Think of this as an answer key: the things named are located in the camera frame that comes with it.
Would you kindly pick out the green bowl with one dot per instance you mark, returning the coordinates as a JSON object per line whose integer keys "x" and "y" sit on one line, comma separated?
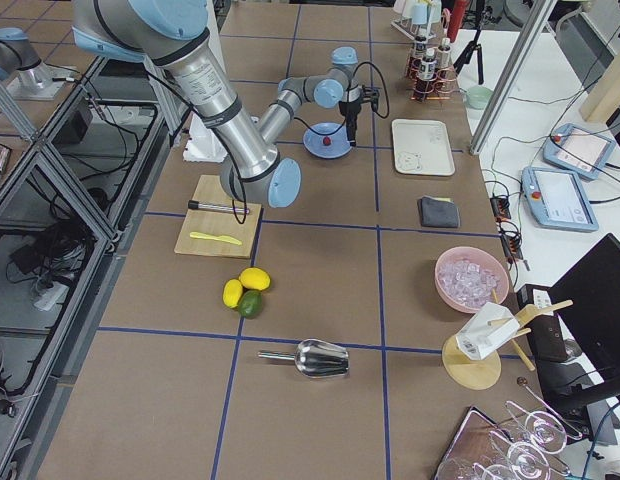
{"x": 477, "y": 97}

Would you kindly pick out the tea bottle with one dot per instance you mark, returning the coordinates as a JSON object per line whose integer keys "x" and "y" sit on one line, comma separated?
{"x": 427, "y": 69}
{"x": 443, "y": 58}
{"x": 420, "y": 47}

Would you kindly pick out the blue teach pendant far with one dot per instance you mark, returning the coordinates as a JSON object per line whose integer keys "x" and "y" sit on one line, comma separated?
{"x": 574, "y": 148}

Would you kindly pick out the yellow lemon upper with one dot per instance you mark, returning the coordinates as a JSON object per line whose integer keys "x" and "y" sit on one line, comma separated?
{"x": 254, "y": 278}

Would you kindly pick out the yellow lemon round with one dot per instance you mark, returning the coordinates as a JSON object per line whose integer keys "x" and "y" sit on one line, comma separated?
{"x": 232, "y": 293}

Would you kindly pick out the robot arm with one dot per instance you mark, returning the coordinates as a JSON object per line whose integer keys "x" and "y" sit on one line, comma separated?
{"x": 174, "y": 36}
{"x": 34, "y": 78}

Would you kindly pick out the blue teach pendant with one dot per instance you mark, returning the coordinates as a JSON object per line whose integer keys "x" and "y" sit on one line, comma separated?
{"x": 574, "y": 148}
{"x": 557, "y": 199}

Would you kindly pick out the steel ice scoop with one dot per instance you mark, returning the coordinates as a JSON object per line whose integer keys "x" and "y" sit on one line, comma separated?
{"x": 314, "y": 358}

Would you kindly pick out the pink bowl of ice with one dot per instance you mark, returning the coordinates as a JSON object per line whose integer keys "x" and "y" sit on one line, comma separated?
{"x": 466, "y": 278}

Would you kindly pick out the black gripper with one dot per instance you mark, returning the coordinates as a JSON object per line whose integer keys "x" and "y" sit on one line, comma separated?
{"x": 349, "y": 109}

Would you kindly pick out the cream bear tray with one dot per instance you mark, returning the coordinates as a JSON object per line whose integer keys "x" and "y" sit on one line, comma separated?
{"x": 422, "y": 147}

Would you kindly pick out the tea bottle left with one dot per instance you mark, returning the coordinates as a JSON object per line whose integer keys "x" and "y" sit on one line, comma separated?
{"x": 420, "y": 47}

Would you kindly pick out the copper wire bottle rack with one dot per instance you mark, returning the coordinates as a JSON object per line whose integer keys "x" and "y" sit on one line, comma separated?
{"x": 439, "y": 89}

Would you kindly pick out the tea bottle front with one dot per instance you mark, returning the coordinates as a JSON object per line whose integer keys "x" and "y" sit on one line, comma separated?
{"x": 427, "y": 69}

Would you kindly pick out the red bottle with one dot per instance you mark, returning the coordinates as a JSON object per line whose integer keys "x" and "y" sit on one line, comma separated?
{"x": 456, "y": 19}

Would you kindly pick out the wooden cutting board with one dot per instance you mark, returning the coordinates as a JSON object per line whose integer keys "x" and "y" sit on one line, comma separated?
{"x": 209, "y": 191}

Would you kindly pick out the tea bottle right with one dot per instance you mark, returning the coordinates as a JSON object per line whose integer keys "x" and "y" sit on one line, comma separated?
{"x": 443, "y": 58}

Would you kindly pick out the white carton on stand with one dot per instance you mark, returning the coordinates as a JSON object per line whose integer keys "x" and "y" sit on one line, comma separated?
{"x": 487, "y": 330}

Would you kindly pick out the black tripod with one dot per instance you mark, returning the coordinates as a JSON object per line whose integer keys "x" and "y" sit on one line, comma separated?
{"x": 474, "y": 46}

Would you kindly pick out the blue teach pendant near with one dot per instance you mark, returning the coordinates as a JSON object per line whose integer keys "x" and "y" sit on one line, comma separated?
{"x": 557, "y": 199}

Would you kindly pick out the white wire cup rack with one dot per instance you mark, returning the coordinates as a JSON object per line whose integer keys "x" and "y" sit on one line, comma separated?
{"x": 417, "y": 16}

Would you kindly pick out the black monitor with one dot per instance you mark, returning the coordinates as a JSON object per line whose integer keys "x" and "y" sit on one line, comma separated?
{"x": 593, "y": 285}

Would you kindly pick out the steel muddler black cap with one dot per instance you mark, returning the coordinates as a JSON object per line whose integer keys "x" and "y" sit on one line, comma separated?
{"x": 201, "y": 206}

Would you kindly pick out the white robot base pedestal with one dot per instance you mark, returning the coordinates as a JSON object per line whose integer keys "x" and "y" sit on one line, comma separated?
{"x": 202, "y": 145}

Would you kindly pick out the blue plate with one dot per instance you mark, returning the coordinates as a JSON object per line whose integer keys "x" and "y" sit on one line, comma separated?
{"x": 313, "y": 140}

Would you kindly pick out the wooden stand with base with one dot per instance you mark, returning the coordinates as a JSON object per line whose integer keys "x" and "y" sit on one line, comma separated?
{"x": 483, "y": 374}

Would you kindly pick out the aluminium frame post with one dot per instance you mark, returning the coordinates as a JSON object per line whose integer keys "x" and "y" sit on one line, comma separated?
{"x": 522, "y": 48}

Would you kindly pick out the yellow plastic knife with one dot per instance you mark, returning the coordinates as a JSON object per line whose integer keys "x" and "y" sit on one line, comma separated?
{"x": 218, "y": 238}

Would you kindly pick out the grey folded cloth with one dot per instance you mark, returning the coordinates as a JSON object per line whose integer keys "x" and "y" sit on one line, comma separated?
{"x": 434, "y": 212}

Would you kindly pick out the green lime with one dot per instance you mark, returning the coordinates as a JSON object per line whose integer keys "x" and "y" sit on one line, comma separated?
{"x": 250, "y": 304}

